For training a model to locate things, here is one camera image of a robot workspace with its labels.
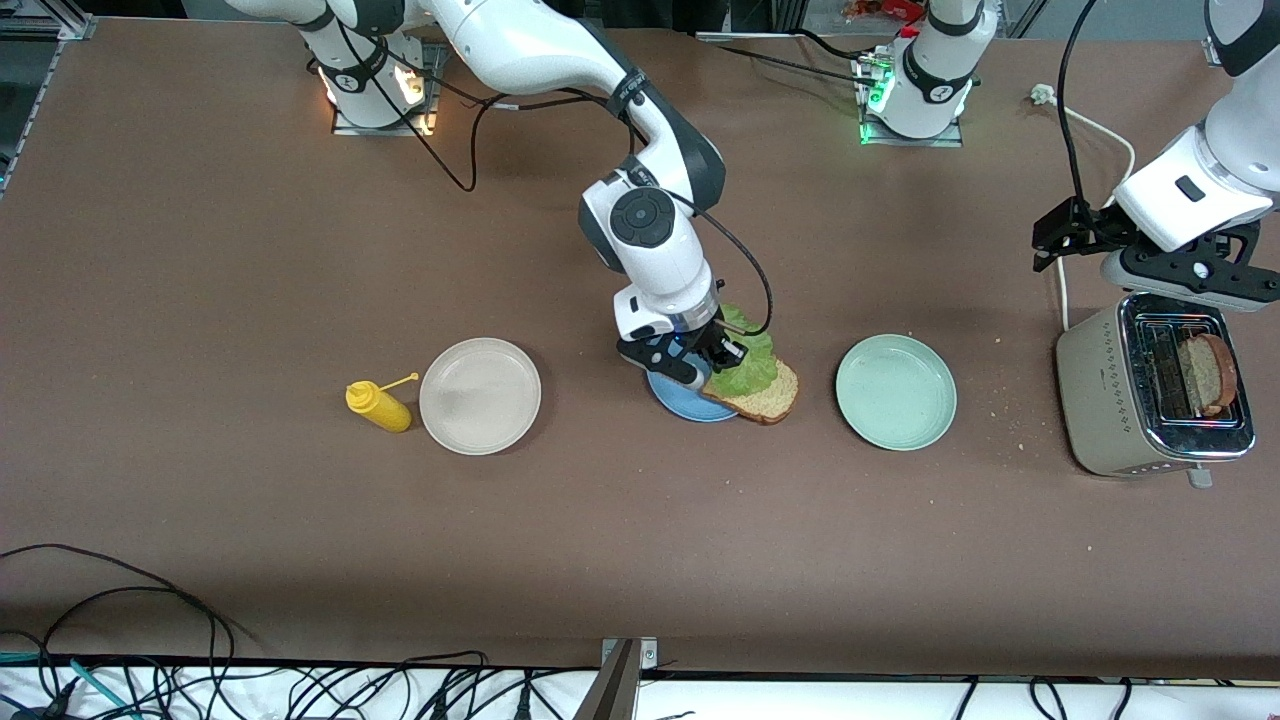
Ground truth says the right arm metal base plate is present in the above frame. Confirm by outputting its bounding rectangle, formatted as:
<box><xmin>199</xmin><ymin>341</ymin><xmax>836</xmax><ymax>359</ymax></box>
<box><xmin>332</xmin><ymin>40</ymin><xmax>441</xmax><ymax>137</ymax></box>

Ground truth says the grey metal table bracket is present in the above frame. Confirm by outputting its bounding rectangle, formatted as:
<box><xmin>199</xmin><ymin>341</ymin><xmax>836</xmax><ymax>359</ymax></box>
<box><xmin>575</xmin><ymin>637</ymin><xmax>659</xmax><ymax>720</ymax></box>

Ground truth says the pale green plate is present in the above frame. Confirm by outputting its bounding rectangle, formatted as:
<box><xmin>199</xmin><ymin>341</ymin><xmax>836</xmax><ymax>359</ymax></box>
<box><xmin>835</xmin><ymin>333</ymin><xmax>958</xmax><ymax>452</ymax></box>

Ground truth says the teal cable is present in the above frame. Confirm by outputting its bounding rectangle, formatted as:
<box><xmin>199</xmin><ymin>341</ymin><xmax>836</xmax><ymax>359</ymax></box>
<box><xmin>0</xmin><ymin>650</ymin><xmax>141</xmax><ymax>720</ymax></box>

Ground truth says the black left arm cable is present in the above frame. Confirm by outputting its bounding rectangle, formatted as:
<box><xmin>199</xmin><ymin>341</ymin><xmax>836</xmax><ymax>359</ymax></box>
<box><xmin>1058</xmin><ymin>0</ymin><xmax>1101</xmax><ymax>206</ymax></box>

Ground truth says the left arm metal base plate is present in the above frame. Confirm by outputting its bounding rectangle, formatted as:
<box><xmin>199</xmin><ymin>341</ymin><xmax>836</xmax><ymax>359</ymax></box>
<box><xmin>855</xmin><ymin>50</ymin><xmax>966</xmax><ymax>149</ymax></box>

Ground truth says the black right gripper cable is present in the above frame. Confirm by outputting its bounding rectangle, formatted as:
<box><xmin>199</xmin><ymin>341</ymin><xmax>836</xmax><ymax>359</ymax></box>
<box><xmin>660</xmin><ymin>188</ymin><xmax>774</xmax><ymax>337</ymax></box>

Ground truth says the beige plate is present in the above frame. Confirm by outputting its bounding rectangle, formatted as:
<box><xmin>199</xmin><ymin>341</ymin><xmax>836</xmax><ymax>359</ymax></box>
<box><xmin>418</xmin><ymin>337</ymin><xmax>543</xmax><ymax>457</ymax></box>

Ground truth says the beige chrome toaster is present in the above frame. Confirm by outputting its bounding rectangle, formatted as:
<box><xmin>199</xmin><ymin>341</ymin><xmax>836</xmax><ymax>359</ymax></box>
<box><xmin>1055</xmin><ymin>295</ymin><xmax>1257</xmax><ymax>489</ymax></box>

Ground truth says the black right arm cable loop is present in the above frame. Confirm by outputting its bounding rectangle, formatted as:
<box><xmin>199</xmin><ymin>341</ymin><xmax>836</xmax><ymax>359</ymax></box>
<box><xmin>315</xmin><ymin>20</ymin><xmax>641</xmax><ymax>193</ymax></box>

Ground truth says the yellow mustard squeeze bottle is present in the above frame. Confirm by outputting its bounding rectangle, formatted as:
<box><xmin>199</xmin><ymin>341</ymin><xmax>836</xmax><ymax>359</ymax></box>
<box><xmin>345</xmin><ymin>372</ymin><xmax>421</xmax><ymax>434</ymax></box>

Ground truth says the blue plate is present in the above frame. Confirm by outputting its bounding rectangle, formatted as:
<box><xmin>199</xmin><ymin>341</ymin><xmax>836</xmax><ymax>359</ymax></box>
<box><xmin>645</xmin><ymin>365</ymin><xmax>741</xmax><ymax>425</ymax></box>

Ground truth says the brown bread slice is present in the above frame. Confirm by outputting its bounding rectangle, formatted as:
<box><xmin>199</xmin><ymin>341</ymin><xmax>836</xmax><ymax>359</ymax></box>
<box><xmin>1175</xmin><ymin>333</ymin><xmax>1240</xmax><ymax>418</ymax></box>
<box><xmin>698</xmin><ymin>358</ymin><xmax>801</xmax><ymax>427</ymax></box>

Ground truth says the red packet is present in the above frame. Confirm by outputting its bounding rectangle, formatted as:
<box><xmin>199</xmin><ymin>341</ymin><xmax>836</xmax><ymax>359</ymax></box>
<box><xmin>843</xmin><ymin>0</ymin><xmax>926</xmax><ymax>23</ymax></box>

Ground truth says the green lettuce leaf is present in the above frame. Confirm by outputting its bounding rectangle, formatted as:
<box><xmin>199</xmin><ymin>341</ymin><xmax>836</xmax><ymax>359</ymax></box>
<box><xmin>706</xmin><ymin>303</ymin><xmax>779</xmax><ymax>396</ymax></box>

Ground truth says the long black table cable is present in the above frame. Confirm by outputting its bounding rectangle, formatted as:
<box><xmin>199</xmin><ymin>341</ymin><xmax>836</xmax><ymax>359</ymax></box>
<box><xmin>0</xmin><ymin>543</ymin><xmax>236</xmax><ymax>661</ymax></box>
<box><xmin>40</xmin><ymin>585</ymin><xmax>221</xmax><ymax>666</ymax></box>

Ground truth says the white power cable with plug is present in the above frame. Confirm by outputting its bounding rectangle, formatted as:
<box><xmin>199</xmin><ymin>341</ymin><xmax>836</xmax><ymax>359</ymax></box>
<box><xmin>1030</xmin><ymin>84</ymin><xmax>1138</xmax><ymax>333</ymax></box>

